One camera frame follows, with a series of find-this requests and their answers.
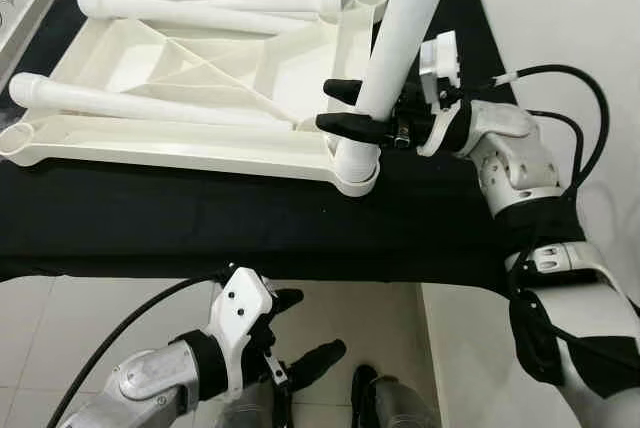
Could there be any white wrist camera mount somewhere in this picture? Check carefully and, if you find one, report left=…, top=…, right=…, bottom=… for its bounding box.
left=213, top=266, right=279, bottom=396
left=415, top=33, right=471, bottom=159

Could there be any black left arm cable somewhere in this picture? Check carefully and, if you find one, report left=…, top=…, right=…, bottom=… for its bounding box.
left=43, top=270, right=236, bottom=428

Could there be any white plastic table top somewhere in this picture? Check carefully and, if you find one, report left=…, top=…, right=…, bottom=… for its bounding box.
left=0, top=0, right=391, bottom=197

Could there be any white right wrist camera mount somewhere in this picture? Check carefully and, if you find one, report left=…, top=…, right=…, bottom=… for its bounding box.
left=415, top=33, right=471, bottom=159

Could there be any robot right leg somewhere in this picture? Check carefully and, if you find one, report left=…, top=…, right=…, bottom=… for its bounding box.
left=350, top=363, right=441, bottom=428

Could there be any robot left leg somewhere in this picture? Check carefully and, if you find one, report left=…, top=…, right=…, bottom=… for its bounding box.
left=215, top=373, right=296, bottom=428

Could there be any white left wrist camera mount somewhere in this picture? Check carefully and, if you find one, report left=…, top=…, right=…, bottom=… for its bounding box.
left=213, top=266, right=279, bottom=396

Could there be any robot leg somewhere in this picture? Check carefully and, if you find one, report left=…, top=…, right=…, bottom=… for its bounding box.
left=350, top=363, right=441, bottom=428
left=215, top=373, right=296, bottom=428

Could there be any black tablecloth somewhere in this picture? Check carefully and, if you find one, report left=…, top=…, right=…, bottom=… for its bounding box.
left=0, top=0, right=521, bottom=284

